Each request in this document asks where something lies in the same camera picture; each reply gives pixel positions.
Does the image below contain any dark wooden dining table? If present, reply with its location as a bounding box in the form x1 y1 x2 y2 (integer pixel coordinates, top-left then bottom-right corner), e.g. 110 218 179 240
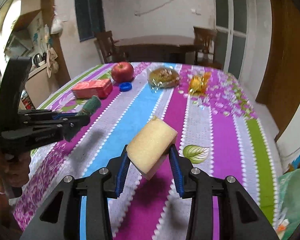
115 35 198 64

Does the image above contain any hanging white plastic bag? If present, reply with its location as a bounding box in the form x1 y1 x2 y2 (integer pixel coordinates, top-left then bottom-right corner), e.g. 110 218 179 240
50 11 63 35

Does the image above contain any green cloth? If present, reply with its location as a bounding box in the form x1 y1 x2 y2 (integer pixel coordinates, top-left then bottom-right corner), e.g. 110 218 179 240
76 95 101 116

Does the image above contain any yellow sponge block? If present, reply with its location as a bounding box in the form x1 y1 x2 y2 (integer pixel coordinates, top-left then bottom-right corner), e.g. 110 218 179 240
126 116 178 180

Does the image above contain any blue bottle cap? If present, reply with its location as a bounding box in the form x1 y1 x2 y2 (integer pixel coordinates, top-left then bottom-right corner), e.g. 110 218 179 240
119 82 132 92

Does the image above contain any yellow candy wrapper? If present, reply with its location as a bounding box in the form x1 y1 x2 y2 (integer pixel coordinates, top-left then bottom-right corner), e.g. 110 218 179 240
188 72 212 96

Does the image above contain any black electric kettle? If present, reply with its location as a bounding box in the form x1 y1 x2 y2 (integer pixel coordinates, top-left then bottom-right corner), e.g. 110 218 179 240
33 53 46 68

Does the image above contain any white glass double door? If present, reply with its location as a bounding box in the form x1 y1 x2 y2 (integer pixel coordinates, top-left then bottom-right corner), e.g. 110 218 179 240
213 0 248 79

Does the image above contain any orange bicycle paper bag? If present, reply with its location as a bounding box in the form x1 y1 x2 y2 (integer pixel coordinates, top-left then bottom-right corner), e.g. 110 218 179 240
276 219 289 234

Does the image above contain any wooden chair left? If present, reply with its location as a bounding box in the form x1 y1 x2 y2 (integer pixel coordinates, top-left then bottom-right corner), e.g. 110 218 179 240
94 31 126 63

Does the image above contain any brown wooden door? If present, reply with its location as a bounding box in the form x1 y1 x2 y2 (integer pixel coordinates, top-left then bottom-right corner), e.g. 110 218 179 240
256 0 300 140

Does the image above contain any wooden chair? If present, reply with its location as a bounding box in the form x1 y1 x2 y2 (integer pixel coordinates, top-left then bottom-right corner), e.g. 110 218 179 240
193 26 223 70
94 31 126 63

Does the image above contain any dark window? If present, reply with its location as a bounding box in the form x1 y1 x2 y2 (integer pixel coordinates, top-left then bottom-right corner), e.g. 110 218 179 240
75 0 106 42

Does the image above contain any person left hand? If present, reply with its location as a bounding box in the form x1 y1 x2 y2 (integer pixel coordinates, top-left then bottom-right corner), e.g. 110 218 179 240
0 151 31 193

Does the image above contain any wooden chair right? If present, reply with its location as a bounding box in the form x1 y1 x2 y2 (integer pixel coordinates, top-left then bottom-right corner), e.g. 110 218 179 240
193 26 223 70

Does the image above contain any red apple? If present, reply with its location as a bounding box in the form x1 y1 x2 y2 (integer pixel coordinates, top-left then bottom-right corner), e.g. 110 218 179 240
111 62 134 83

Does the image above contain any green lined trash bin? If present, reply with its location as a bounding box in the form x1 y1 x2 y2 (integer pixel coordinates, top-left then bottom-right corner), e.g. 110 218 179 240
276 168 300 239

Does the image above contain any red carton box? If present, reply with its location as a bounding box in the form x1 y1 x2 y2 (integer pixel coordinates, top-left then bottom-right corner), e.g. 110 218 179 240
72 79 113 99

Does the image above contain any floral striped tablecloth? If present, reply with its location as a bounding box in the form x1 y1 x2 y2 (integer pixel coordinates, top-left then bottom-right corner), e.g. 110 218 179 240
13 62 278 239

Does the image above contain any bagged bread bun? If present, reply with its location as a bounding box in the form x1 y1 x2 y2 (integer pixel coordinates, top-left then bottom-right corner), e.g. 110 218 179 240
148 67 180 89

